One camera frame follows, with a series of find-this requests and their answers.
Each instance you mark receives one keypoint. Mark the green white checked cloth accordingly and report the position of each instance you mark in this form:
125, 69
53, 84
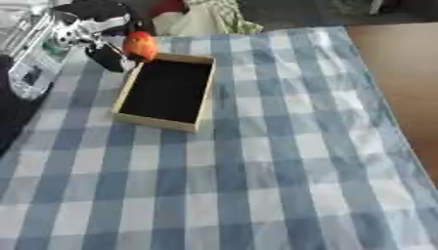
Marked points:
231, 14

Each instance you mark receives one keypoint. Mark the white bag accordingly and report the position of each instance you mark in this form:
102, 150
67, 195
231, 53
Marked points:
185, 22

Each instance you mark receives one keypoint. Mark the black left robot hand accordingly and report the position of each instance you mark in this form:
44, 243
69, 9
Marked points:
94, 9

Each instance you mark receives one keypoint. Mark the tan cardboard box black inside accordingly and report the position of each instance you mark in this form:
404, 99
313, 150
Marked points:
165, 92

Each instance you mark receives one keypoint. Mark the orange red toy fruit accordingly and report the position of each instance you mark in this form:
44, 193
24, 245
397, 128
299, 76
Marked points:
140, 45

